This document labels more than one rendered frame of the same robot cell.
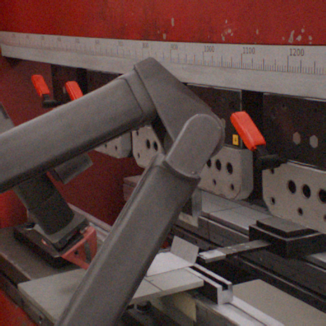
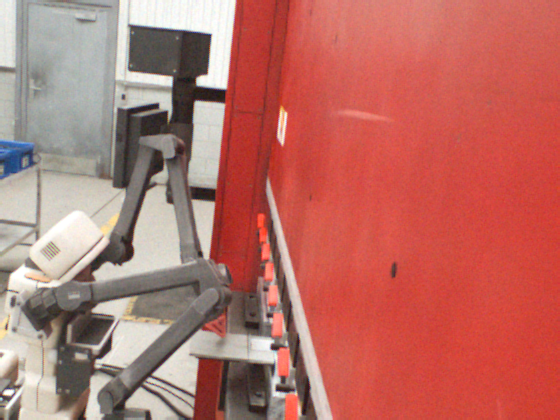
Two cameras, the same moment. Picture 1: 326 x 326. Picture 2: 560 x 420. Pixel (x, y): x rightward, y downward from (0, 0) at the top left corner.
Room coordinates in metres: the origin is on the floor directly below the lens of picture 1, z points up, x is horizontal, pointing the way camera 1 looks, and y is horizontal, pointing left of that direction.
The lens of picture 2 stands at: (-0.63, -0.79, 1.92)
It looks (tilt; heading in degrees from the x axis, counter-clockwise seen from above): 16 degrees down; 27
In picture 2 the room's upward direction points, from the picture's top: 6 degrees clockwise
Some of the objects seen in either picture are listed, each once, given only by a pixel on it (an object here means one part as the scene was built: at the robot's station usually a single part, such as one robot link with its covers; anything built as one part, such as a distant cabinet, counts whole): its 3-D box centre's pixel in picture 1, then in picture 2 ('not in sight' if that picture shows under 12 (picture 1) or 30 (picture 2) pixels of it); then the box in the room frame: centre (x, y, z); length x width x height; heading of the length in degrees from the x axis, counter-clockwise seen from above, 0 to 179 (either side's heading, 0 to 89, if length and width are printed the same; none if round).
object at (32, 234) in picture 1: (43, 243); (251, 310); (1.78, 0.31, 0.89); 0.30 x 0.05 x 0.03; 29
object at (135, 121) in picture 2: not in sight; (143, 144); (2.08, 1.10, 1.42); 0.45 x 0.12 x 0.36; 16
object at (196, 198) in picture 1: (182, 195); not in sight; (1.28, -0.03, 1.13); 0.10 x 0.02 x 0.10; 29
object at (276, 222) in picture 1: (258, 240); not in sight; (1.36, -0.17, 1.01); 0.26 x 0.12 x 0.05; 119
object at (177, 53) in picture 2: not in sight; (166, 123); (2.15, 1.03, 1.53); 0.51 x 0.25 x 0.85; 16
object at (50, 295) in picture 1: (110, 283); (231, 346); (1.21, 0.10, 1.00); 0.26 x 0.18 x 0.01; 119
